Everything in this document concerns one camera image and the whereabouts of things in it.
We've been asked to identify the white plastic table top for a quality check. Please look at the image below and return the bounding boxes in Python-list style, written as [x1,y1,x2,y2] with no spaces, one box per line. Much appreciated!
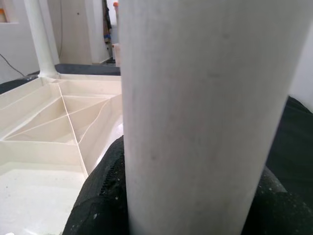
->
[0,72,126,235]

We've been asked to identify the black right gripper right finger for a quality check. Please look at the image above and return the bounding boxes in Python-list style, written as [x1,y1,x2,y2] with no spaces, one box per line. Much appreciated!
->
[241,167,313,235]

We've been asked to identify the white threaded plastic table leg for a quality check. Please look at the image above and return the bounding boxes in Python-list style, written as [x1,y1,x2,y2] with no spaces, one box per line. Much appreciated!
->
[23,0,60,79]
[118,0,311,235]

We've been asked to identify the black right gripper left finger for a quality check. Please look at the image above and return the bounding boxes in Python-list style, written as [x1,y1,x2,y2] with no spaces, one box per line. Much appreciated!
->
[63,136,130,235]

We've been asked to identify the hanging dark clothes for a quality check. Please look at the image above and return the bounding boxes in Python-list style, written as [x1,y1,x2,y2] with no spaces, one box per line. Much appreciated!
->
[102,0,113,45]

